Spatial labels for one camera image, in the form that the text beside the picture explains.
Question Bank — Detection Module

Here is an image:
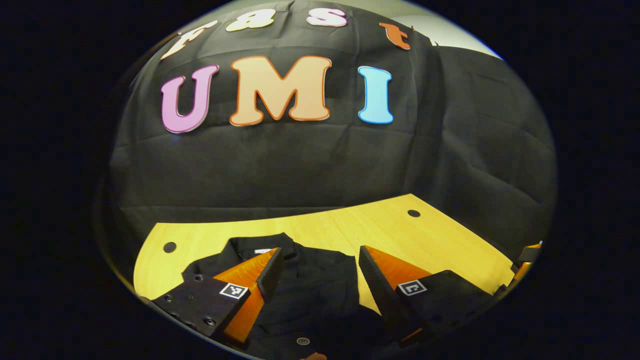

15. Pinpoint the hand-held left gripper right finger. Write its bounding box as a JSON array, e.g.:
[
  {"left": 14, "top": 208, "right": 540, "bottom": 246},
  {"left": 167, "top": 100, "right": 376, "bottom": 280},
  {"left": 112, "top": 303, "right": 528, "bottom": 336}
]
[{"left": 358, "top": 245, "right": 501, "bottom": 346}]

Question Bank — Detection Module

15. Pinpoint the black button-up shirt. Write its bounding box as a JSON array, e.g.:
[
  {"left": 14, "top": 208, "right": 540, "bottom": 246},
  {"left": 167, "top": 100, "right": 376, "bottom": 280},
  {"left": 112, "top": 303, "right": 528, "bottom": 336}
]
[{"left": 181, "top": 232, "right": 401, "bottom": 360}]

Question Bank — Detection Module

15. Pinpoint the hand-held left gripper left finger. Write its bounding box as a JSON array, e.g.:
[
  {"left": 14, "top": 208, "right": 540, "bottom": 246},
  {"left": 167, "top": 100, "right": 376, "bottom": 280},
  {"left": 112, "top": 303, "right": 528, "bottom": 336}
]
[{"left": 150, "top": 247, "right": 285, "bottom": 346}]

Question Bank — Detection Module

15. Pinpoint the black backdrop cloth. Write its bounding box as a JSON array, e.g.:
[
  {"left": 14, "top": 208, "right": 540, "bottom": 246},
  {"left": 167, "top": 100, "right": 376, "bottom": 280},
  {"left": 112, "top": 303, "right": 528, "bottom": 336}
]
[{"left": 97, "top": 0, "right": 558, "bottom": 261}]

